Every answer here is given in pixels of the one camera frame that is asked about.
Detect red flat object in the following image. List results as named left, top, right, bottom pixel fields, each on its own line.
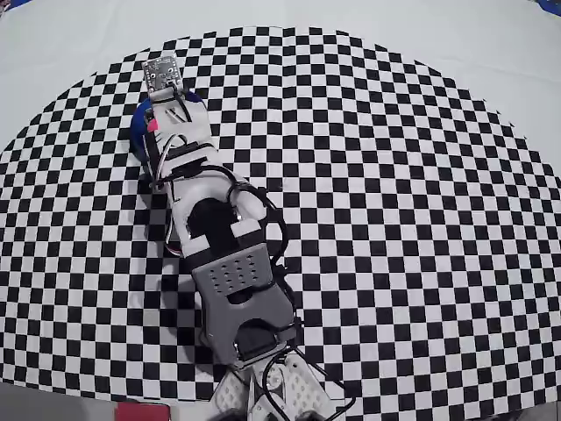
left=114, top=402, right=171, bottom=421

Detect thin black camera cable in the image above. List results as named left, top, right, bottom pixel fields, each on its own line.
left=168, top=85, right=194, bottom=124

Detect black white checkered mat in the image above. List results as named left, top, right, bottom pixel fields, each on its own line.
left=0, top=25, right=561, bottom=417

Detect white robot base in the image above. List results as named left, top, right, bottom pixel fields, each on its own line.
left=212, top=350, right=352, bottom=421

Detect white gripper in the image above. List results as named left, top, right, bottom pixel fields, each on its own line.
left=146, top=98, right=217, bottom=162

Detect camera circuit board with mount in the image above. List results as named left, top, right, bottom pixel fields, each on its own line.
left=140, top=53, right=188, bottom=107

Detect blue round box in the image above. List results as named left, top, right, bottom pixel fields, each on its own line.
left=129, top=89, right=207, bottom=166

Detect white red servo wires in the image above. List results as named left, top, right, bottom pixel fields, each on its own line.
left=153, top=132, right=188, bottom=260

